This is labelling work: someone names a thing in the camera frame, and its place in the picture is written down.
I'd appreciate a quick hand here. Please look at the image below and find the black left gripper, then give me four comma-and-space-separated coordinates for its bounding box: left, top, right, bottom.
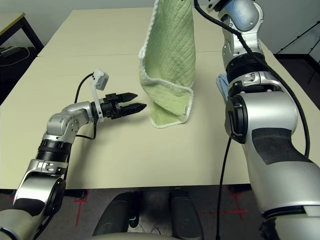
99, 91, 148, 120

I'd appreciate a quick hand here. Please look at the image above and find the green towel with white trim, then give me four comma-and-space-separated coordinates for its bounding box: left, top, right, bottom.
138, 0, 195, 130

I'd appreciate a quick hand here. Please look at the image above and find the folded light blue towel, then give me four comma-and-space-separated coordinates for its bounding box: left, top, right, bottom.
215, 73, 232, 102

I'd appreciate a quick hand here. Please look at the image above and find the grey right robot leg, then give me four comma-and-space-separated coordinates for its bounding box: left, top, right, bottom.
169, 187, 205, 238

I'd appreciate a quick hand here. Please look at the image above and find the grey power adapter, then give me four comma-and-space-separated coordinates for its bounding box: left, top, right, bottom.
0, 45, 21, 56

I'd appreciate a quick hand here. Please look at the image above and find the black tripod stand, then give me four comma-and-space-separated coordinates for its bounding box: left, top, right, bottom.
273, 21, 320, 86

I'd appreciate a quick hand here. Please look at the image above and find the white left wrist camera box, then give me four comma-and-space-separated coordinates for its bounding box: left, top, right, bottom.
90, 68, 110, 123

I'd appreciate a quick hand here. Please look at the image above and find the black left wrist camera cable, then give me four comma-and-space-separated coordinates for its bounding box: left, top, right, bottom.
74, 73, 99, 141

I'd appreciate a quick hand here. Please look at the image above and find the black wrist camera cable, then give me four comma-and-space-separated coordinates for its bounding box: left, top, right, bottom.
74, 73, 99, 141
193, 0, 311, 158

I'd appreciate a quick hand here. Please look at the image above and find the black right shoulder cable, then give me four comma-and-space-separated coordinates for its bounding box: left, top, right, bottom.
215, 136, 233, 240

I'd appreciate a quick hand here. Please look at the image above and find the black shoulder cable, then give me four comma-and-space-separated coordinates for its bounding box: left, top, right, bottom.
215, 136, 233, 240
33, 172, 67, 240

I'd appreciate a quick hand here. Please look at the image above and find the side table with black frame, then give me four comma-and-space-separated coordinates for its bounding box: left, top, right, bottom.
0, 12, 45, 55

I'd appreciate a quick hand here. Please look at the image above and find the black left shoulder cable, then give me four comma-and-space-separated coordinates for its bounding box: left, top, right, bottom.
33, 172, 67, 240

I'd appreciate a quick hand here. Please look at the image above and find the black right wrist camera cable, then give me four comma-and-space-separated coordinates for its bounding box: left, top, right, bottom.
193, 0, 311, 158

